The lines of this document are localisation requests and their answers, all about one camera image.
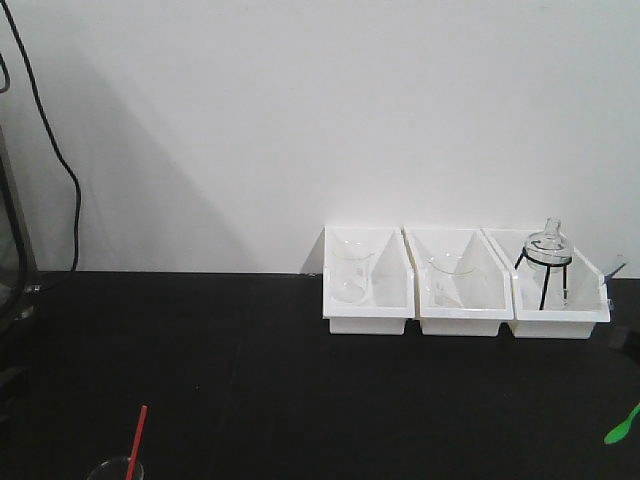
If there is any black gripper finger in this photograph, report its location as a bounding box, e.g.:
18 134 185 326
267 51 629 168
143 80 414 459
609 327 640 359

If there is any green plastic spoon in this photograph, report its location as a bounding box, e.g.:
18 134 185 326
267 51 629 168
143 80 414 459
603 403 640 445

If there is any red plastic spoon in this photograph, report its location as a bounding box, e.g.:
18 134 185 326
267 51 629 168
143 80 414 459
125 404 148 480

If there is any glass door cabinet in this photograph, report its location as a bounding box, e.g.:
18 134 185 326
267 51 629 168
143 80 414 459
1 139 39 407

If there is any clear glass rod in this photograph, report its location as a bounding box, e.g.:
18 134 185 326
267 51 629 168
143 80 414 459
601 254 628 285

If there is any right white plastic bin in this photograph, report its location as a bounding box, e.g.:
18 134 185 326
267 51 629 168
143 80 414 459
482 228 610 339

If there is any white plastic bin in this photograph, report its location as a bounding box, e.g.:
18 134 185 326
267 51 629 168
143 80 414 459
403 227 514 337
322 225 415 335
482 228 610 339

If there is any round glass flask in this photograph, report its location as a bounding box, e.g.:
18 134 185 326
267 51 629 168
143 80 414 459
523 217 574 271

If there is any middle white plastic bin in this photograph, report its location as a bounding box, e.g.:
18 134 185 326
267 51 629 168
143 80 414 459
403 227 514 337

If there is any glass beaker in middle bin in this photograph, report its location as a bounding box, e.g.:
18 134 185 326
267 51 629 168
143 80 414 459
426 252 475 308

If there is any glass beaker in bin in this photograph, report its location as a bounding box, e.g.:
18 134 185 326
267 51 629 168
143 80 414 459
331 240 375 304
426 252 475 308

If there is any left white plastic bin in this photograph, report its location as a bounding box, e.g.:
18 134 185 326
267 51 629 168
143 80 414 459
322 225 415 335

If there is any glass beaker in left bin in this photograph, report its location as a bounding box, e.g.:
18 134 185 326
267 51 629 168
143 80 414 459
331 240 375 304

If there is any glass beaker on table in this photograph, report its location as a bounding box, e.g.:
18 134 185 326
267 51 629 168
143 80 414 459
87 456 145 480

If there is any black wire tripod stand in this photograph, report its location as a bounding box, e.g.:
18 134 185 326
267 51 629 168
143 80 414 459
514 247 572 311

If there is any black hanging cable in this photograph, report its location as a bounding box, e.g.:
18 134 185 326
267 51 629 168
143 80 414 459
1 0 83 294

